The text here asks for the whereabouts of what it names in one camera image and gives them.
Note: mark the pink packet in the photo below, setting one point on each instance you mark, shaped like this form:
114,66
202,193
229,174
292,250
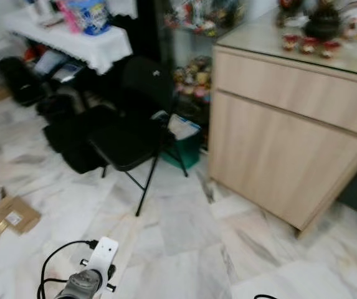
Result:
70,17

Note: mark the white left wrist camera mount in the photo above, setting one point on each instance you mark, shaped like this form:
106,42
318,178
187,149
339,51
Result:
103,255

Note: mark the colourful figurine cluster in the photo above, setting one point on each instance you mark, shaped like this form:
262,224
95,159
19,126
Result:
194,78

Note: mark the light wood cabinet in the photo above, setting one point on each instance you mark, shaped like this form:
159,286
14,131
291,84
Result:
290,143

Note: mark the large black bag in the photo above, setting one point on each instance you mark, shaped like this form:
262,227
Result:
72,140

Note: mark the flat cardboard with white label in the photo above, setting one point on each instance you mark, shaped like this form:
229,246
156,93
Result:
17,215

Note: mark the black folding chair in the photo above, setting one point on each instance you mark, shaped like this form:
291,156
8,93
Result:
131,140

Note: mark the teal box with papers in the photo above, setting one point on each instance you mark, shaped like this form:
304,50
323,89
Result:
186,146

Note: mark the silver bag with blue label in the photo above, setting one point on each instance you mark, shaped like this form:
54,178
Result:
57,65

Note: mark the blue and white tub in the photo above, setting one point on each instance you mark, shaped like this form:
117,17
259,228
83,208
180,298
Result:
91,15

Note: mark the black teapot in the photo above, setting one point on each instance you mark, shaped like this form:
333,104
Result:
323,26

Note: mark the small black bag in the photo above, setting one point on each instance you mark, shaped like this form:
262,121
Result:
19,81

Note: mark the table with white lace cloth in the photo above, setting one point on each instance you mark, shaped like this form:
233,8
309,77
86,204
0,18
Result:
72,42

